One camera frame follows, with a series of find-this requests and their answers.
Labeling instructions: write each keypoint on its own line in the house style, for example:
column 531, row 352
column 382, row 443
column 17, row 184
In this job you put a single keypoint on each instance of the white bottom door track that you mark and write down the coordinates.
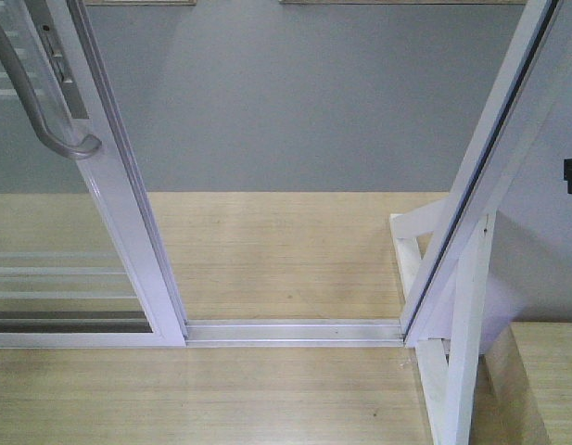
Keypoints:
column 291, row 333

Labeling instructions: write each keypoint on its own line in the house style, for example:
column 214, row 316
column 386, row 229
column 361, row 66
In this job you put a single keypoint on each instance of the grey door lock plate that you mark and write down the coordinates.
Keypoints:
column 47, row 32

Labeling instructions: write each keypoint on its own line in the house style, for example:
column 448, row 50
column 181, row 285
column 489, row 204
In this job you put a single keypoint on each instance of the grey door handle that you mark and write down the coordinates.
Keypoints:
column 31, row 104

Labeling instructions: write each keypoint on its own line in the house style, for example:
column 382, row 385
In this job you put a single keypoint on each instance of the beige wooden platform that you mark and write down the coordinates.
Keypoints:
column 239, row 255

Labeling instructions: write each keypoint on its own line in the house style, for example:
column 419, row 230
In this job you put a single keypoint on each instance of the white wooden support brace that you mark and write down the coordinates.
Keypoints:
column 447, row 365

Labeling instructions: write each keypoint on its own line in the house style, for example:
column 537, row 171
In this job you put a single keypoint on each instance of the white sliding glass door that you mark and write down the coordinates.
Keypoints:
column 81, row 261

